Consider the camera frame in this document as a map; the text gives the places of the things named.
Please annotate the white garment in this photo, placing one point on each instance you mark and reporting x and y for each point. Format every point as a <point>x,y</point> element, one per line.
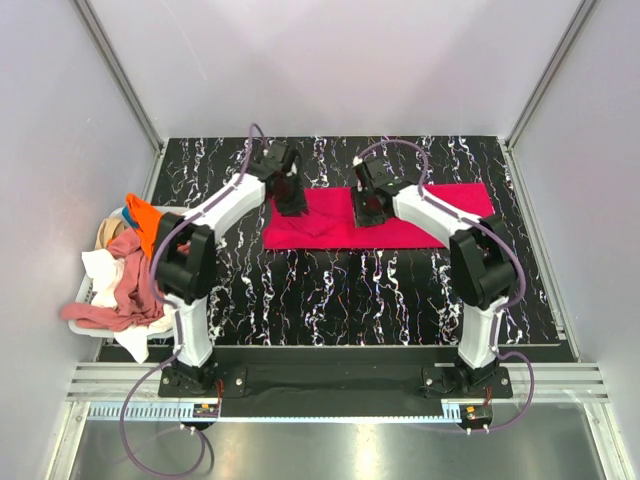
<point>105,273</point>

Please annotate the bright pink t-shirt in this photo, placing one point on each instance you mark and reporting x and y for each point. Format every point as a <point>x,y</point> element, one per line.
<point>330,223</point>

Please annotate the left aluminium frame post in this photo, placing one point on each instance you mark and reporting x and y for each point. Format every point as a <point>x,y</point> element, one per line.
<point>104,46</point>

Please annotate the left small control board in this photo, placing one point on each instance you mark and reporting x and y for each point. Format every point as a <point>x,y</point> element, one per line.
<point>206,410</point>

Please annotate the right aluminium frame post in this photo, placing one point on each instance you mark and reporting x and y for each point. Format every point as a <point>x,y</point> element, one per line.
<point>576,24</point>

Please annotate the aluminium front rail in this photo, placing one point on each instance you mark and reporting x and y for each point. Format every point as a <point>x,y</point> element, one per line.
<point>580,382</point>

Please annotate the right small control board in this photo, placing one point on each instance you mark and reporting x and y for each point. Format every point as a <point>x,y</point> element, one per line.
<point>476,418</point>

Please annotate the beige garment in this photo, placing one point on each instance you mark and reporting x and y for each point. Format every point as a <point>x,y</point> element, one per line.
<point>109,229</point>

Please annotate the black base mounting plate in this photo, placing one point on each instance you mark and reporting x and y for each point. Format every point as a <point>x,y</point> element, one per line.
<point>333,390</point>

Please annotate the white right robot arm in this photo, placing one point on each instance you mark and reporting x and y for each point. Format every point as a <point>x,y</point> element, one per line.
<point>482,273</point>

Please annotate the small control board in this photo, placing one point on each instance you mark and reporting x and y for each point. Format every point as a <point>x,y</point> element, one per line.
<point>206,410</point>
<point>476,418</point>

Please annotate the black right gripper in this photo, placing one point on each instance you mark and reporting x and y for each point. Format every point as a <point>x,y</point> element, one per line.
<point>360,218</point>

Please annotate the aluminium frame post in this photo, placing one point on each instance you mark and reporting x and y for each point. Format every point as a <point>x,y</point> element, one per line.
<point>104,46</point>
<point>576,24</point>

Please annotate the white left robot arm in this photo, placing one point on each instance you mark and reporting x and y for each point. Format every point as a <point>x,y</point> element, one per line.
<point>185,254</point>

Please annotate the white plastic laundry basket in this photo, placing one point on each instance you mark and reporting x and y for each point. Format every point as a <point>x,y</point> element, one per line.
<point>84,295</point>

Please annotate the white slotted cable duct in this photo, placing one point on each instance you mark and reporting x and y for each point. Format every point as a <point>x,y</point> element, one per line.
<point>425,413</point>

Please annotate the blue garment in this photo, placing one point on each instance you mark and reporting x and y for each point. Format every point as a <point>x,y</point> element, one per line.
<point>128,218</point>

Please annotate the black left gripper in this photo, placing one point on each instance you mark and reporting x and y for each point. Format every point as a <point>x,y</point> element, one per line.
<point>298,204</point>

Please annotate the dusty pink garment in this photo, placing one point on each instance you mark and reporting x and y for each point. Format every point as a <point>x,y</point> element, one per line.
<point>136,304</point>

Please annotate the orange t-shirt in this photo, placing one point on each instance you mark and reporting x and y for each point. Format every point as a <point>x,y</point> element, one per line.
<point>153,224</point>

